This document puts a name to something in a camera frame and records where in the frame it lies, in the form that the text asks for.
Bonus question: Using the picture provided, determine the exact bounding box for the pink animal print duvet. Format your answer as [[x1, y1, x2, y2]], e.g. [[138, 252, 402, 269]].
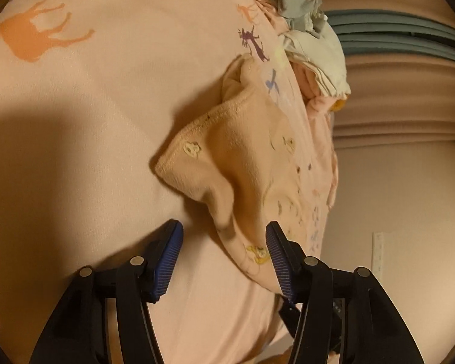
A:
[[0, 0, 340, 364]]

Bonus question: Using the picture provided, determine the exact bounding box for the pink cartoon print garment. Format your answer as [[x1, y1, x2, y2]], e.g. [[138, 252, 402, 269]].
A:
[[155, 54, 333, 292]]

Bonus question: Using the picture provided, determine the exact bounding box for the cream white folded blanket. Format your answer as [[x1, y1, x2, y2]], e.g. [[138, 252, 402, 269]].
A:
[[278, 23, 351, 99]]

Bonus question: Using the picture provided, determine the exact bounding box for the grey white plush duck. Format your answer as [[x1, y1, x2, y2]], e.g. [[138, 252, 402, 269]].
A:
[[270, 0, 327, 38]]

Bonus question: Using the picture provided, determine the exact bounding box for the blue padded headboard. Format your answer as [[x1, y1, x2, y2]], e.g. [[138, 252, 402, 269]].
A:
[[327, 9, 455, 62]]

